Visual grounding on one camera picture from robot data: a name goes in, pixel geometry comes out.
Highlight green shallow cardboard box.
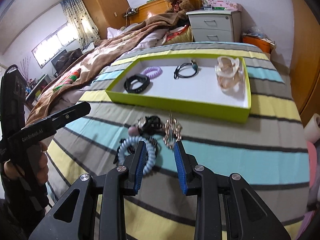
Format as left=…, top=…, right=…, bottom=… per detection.
left=105, top=54, right=251, bottom=124

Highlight window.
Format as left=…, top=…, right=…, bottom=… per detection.
left=31, top=22, right=83, bottom=68

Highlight brown teddy bear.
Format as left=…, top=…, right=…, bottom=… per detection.
left=164, top=0, right=194, bottom=20

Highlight pink flower print box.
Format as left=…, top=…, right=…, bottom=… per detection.
left=212, top=0, right=242, bottom=12

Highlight white nightstand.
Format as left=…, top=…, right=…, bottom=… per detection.
left=186, top=9, right=242, bottom=43

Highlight wooden headboard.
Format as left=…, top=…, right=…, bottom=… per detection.
left=129, top=0, right=200, bottom=27

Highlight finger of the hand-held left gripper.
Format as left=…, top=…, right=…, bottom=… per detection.
left=24, top=102, right=91, bottom=133

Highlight striped tablecloth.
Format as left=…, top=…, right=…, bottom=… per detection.
left=46, top=41, right=310, bottom=240

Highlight wooden wardrobe with star marks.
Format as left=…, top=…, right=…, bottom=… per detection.
left=80, top=0, right=131, bottom=39

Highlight person's left forearm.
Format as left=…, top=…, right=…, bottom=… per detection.
left=0, top=180, right=38, bottom=240

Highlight person's left hand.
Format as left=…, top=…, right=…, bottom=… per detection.
left=3, top=142, right=50, bottom=187

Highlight power strip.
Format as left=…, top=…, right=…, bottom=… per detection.
left=122, top=7, right=139, bottom=18

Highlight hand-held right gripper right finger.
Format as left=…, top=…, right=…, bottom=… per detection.
left=173, top=141, right=292, bottom=240

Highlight light blue spiral hair tie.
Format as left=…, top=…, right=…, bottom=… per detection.
left=117, top=136, right=157, bottom=175

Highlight dotted curtain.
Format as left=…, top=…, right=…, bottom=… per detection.
left=60, top=0, right=101, bottom=49

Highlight plain wooden wardrobe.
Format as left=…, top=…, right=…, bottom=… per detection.
left=287, top=0, right=320, bottom=120

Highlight purple spiral hair tie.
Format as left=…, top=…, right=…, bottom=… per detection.
left=140, top=66, right=163, bottom=79

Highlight red and yellow pillow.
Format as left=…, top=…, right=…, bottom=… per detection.
left=164, top=25, right=193, bottom=46

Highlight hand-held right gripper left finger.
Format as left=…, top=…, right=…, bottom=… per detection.
left=28, top=141, right=148, bottom=240

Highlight brown blanket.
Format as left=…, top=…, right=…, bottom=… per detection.
left=25, top=12, right=181, bottom=128

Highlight gold flower hair clip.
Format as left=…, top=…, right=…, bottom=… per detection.
left=162, top=111, right=183, bottom=150

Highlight black smart band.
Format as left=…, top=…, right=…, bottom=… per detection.
left=124, top=74, right=151, bottom=94

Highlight black hair tie with bead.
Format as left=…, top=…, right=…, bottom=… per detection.
left=174, top=59, right=201, bottom=80

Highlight orange bin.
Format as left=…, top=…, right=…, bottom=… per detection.
left=242, top=34, right=275, bottom=54

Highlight dark jacket on chair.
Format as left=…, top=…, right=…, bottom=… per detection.
left=51, top=49, right=83, bottom=78

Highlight clear claw hair clip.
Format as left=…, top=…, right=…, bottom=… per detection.
left=215, top=56, right=247, bottom=97

